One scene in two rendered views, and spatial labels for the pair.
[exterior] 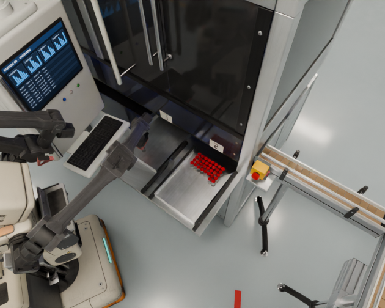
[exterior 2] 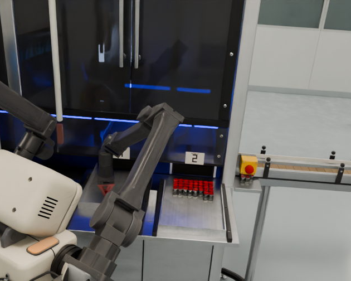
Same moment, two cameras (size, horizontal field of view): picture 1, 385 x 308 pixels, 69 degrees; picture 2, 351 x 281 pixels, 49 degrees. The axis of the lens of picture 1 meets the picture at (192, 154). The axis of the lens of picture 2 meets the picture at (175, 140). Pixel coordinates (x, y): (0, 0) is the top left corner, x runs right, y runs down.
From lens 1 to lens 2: 1.06 m
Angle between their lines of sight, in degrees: 42
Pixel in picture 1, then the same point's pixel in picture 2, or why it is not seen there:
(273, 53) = (252, 9)
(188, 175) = (177, 203)
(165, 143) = not seen: hidden behind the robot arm
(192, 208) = (209, 226)
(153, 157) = not seen: hidden behind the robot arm
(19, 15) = not seen: outside the picture
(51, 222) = (126, 192)
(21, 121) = (25, 102)
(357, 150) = (272, 198)
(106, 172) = (168, 116)
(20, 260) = (100, 262)
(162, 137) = (117, 184)
